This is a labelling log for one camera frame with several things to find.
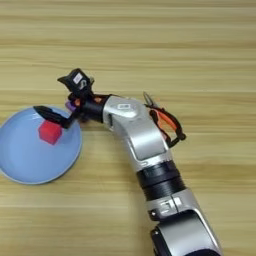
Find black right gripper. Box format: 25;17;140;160
32;75;113;130

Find red cube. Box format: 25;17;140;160
37;119;64;146

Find orange black needle-nose pliers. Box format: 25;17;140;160
142;91;187;149

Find purple rectangular block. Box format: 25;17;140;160
64;100;76;113

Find black box with white label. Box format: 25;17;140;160
66;67;96;98

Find light blue round plate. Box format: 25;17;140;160
0;105;83;186

